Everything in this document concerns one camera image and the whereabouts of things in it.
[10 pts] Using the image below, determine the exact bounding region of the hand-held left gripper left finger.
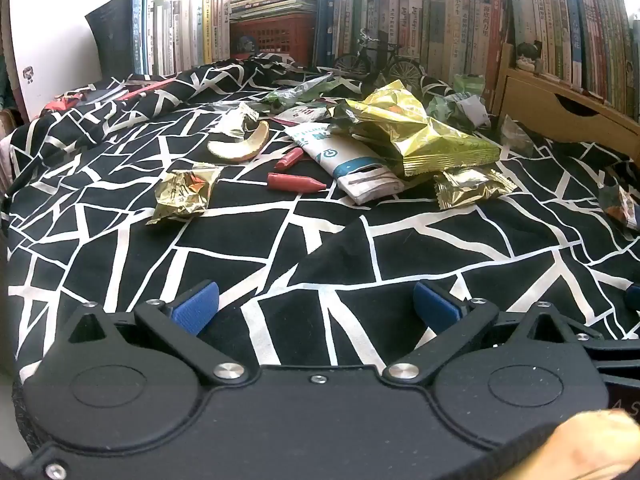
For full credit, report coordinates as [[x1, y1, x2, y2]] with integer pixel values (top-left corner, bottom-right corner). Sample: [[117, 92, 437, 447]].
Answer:
[[59, 281, 249, 386]]

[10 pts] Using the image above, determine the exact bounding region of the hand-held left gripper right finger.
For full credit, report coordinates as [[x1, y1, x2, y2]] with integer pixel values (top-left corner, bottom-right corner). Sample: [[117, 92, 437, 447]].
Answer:
[[382, 280, 576, 386]]

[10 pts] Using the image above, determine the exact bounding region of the green clear plastic bag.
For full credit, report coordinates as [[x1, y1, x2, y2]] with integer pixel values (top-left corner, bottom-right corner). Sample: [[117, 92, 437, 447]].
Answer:
[[261, 72, 334, 112]]

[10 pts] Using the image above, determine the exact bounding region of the row of pale books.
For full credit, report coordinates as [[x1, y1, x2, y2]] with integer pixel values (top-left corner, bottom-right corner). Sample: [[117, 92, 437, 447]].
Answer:
[[131, 0, 232, 77]]

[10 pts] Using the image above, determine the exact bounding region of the row of green-spined books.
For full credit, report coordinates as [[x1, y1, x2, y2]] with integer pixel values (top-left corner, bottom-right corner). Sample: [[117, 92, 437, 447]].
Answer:
[[502, 0, 640, 122]]

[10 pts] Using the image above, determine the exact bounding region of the row of brown-spined books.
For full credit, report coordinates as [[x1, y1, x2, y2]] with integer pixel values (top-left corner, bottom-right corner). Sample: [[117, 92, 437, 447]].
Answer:
[[314, 0, 507, 88]]

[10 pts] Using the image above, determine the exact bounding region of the person's left hand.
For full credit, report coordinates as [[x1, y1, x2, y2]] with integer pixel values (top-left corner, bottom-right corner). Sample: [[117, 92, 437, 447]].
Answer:
[[542, 407, 640, 480]]

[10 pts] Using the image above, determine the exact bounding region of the black white patterned blanket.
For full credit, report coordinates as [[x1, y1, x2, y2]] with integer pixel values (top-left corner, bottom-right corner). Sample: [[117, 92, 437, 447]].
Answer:
[[0, 55, 640, 411]]

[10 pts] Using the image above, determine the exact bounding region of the crumpled gold wrapper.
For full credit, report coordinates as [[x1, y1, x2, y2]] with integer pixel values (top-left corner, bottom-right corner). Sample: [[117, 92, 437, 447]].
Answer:
[[146, 164, 222, 226]]

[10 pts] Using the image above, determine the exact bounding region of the small gold snack packet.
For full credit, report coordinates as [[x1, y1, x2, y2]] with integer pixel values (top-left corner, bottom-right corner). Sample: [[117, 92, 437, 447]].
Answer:
[[434, 166, 517, 211]]

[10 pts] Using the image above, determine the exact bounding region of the long red sausage stick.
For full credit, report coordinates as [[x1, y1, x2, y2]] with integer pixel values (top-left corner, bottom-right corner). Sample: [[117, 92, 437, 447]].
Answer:
[[266, 172, 329, 196]]

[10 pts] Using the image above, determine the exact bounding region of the banana peel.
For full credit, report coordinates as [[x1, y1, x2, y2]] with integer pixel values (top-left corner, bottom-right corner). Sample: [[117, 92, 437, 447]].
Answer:
[[206, 120, 271, 164]]

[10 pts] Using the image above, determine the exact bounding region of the large gold snack bag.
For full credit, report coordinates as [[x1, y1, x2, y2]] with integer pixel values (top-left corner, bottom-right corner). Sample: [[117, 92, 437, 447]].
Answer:
[[329, 80, 502, 179]]

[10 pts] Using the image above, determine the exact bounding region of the short red sausage stick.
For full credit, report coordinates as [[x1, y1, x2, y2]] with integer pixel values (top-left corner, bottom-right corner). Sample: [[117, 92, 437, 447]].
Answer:
[[273, 147, 305, 171]]

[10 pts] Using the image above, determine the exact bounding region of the white teal paper packet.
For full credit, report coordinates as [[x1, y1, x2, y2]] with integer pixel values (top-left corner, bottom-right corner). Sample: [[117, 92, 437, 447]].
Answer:
[[284, 122, 405, 206]]

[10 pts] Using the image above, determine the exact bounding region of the clear plastic wrapper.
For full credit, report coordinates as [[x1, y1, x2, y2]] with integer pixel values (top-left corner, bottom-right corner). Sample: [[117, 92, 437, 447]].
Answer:
[[499, 114, 535, 157]]

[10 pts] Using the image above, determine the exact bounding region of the silver foil wrapper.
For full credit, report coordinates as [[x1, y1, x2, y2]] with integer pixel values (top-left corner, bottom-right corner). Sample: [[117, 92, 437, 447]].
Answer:
[[214, 102, 261, 137]]

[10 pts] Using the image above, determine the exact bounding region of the green white crumpled bag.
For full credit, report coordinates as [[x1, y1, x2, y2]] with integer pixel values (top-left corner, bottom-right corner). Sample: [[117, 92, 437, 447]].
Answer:
[[424, 74, 494, 132]]

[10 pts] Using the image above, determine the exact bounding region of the wooden desk organizer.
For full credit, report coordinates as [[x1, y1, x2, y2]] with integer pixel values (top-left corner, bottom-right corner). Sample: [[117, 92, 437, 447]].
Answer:
[[492, 42, 640, 145]]

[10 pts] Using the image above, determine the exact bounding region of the white pink packet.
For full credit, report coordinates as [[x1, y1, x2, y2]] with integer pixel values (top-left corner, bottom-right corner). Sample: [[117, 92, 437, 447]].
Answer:
[[271, 104, 327, 127]]

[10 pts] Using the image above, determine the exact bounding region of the black model bicycle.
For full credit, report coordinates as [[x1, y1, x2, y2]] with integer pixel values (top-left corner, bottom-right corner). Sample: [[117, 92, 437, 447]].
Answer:
[[334, 29, 424, 84]]

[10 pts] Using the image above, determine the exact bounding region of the small dark-haired figurine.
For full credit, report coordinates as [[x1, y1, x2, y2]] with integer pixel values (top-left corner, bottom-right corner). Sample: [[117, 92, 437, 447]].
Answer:
[[515, 40, 547, 74]]

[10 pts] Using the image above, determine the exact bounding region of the black board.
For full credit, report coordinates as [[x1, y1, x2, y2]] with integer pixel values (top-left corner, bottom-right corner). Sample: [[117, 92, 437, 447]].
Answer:
[[84, 0, 137, 81]]

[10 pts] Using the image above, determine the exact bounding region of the large red plastic basket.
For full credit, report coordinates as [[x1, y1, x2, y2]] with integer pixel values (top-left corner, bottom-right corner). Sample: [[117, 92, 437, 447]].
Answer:
[[229, 12, 317, 67]]

